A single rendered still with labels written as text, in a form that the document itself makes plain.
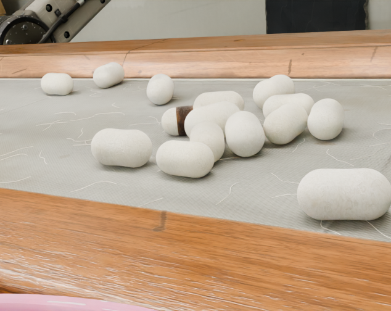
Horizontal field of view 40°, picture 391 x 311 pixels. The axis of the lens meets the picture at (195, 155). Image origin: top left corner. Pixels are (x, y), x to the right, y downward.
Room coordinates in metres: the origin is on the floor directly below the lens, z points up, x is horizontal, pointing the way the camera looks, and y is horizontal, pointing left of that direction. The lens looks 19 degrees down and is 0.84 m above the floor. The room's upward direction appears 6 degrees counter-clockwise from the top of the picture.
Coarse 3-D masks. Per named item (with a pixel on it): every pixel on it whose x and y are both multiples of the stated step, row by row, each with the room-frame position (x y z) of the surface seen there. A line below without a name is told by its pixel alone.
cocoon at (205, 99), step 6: (198, 96) 0.36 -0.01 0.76; (204, 96) 0.35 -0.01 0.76; (210, 96) 0.35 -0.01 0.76; (216, 96) 0.35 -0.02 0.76; (222, 96) 0.35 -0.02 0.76; (228, 96) 0.35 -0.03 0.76; (234, 96) 0.35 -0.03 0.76; (240, 96) 0.35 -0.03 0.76; (198, 102) 0.35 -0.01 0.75; (204, 102) 0.35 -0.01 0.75; (210, 102) 0.35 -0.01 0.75; (234, 102) 0.35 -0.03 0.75; (240, 102) 0.35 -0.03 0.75; (240, 108) 0.35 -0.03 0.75
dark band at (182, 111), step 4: (176, 108) 0.33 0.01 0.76; (180, 108) 0.33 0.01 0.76; (184, 108) 0.33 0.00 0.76; (188, 108) 0.33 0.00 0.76; (192, 108) 0.33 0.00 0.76; (176, 112) 0.33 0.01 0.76; (180, 112) 0.33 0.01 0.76; (184, 112) 0.33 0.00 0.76; (188, 112) 0.33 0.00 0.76; (176, 116) 0.32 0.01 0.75; (180, 116) 0.32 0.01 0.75; (184, 116) 0.32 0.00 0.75; (180, 120) 0.32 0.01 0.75; (184, 120) 0.32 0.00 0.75; (180, 124) 0.32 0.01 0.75; (180, 128) 0.32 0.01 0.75; (180, 132) 0.32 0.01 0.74; (184, 132) 0.32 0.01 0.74
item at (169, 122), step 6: (174, 108) 0.33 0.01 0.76; (168, 114) 0.33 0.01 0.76; (174, 114) 0.33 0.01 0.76; (162, 120) 0.33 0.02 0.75; (168, 120) 0.32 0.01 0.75; (174, 120) 0.32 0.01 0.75; (162, 126) 0.33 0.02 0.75; (168, 126) 0.32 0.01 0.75; (174, 126) 0.32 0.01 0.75; (168, 132) 0.33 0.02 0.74; (174, 132) 0.32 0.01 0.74
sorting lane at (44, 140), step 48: (0, 96) 0.53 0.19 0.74; (48, 96) 0.51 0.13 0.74; (96, 96) 0.48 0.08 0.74; (144, 96) 0.46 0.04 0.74; (192, 96) 0.44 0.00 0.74; (336, 96) 0.38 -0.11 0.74; (384, 96) 0.37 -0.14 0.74; (0, 144) 0.36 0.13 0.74; (48, 144) 0.34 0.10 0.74; (288, 144) 0.29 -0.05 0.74; (336, 144) 0.28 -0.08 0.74; (384, 144) 0.27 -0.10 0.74; (48, 192) 0.26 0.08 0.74; (96, 192) 0.25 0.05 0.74; (144, 192) 0.24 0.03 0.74; (192, 192) 0.24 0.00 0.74; (240, 192) 0.23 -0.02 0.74; (288, 192) 0.22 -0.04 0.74; (384, 240) 0.17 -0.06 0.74
